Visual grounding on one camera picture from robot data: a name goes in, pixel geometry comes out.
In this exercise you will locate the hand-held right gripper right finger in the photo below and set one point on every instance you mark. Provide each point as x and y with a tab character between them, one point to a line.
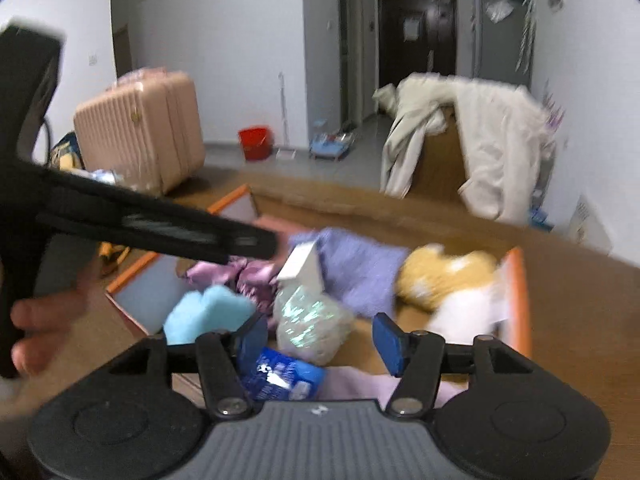
387	345

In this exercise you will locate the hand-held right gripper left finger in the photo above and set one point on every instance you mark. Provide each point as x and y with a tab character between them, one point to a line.
252	340

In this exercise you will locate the lavender fluffy cloth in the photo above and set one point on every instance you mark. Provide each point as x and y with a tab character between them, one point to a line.
360	270

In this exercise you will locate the grey-blue fluffy item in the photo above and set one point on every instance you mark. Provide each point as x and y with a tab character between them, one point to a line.
105	177

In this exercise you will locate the yellow plush toy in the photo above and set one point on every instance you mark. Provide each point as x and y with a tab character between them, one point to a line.
440	272

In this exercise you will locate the white mop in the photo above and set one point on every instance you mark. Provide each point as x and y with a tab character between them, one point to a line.
286	125

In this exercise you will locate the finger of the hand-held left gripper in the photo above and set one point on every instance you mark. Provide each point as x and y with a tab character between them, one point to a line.
175	215
150	242

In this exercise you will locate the blue packet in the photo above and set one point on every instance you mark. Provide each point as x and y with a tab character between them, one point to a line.
285	375

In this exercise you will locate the pink suitcase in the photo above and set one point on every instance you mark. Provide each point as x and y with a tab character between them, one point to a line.
140	125

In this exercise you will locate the red cardboard box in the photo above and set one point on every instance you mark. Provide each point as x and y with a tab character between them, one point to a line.
150	292

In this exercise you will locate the person's left hand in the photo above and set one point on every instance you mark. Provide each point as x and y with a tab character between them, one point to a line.
55	320

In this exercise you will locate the light blue plush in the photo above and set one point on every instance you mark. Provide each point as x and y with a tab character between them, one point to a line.
210	310

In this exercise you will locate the grey cabinet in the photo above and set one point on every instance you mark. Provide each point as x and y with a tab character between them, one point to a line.
502	40

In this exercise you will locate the blue floor rack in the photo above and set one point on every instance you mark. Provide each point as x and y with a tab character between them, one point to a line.
330	145

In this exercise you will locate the red bucket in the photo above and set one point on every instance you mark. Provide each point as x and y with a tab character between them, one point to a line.
255	142

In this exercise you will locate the iridescent beige pouch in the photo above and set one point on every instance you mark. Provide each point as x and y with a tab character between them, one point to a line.
310	325

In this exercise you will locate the small white box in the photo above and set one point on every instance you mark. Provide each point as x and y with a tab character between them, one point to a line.
302	267

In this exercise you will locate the pink satin scrunchie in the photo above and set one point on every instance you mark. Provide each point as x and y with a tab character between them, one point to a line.
250	277

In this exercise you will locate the cream coat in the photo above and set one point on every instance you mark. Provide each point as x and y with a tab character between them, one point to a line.
500	145

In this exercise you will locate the dark door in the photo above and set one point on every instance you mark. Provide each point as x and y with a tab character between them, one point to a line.
417	40

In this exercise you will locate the yellow bag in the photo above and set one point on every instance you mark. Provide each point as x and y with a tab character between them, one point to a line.
112	257

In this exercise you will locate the brown wooden chair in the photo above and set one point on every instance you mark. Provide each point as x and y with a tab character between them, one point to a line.
442	160

